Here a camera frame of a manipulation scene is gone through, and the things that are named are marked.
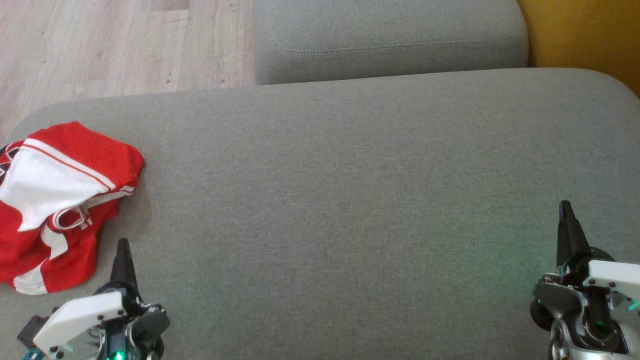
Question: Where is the large grey sofa seat cushion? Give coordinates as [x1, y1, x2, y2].
[0, 67, 640, 360]

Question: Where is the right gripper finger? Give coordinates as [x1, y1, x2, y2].
[556, 201, 568, 271]
[565, 201, 591, 281]

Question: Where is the red shirt with white sleeves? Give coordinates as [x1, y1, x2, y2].
[0, 121, 146, 233]

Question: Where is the yellow sofa backrest cushion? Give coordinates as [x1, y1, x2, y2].
[516, 0, 640, 98]

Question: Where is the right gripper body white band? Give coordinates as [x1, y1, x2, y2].
[530, 248, 640, 360]

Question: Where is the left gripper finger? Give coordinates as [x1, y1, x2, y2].
[110, 239, 124, 293]
[123, 239, 139, 296]

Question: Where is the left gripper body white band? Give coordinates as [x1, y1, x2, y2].
[34, 282, 171, 360]

